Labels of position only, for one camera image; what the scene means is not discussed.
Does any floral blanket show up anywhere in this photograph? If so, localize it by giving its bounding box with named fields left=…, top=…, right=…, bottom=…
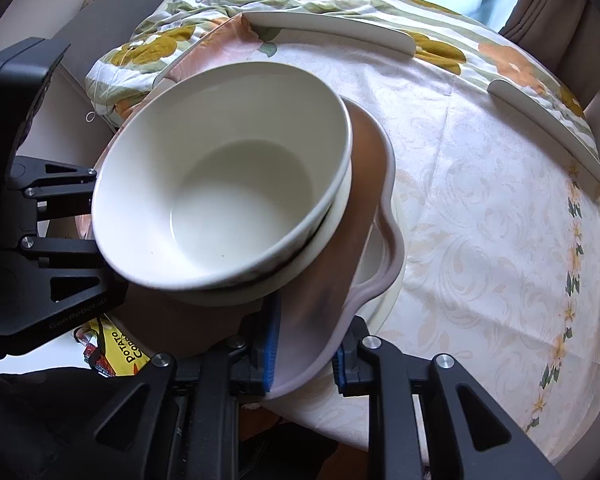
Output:
left=85, top=0, right=597, bottom=152

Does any pink heart-shaped bowl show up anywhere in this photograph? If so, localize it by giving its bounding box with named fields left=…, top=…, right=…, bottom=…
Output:
left=112, top=97, right=407, bottom=401

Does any cream bowl with floral outside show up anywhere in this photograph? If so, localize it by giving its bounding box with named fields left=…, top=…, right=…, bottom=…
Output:
left=175, top=160, right=354, bottom=307

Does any large cream plate yellow pattern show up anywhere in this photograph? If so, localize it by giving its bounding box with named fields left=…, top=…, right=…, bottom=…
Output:
left=355, top=195, right=412, bottom=337

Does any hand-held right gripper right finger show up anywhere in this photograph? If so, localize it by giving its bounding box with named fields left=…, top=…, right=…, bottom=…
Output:
left=331, top=317, right=563, bottom=480

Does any brown curtain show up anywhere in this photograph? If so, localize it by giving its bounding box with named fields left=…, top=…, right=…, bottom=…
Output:
left=499, top=0, right=600, bottom=107

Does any white floral tablecloth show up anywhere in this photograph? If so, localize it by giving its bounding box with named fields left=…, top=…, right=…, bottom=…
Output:
left=80, top=10, right=600, bottom=466

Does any yellow snack packet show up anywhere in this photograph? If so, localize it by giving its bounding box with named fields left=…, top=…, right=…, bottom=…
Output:
left=72, top=322, right=154, bottom=379

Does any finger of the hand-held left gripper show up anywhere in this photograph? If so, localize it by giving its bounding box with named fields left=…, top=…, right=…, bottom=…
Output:
left=7, top=156, right=99, bottom=222
left=17, top=234, right=129, bottom=311

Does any plain cream bowl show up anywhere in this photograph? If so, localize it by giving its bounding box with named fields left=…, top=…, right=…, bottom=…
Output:
left=91, top=61, right=354, bottom=292

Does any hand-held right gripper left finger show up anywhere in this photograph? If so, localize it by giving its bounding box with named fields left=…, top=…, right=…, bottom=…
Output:
left=92, top=292, right=284, bottom=480

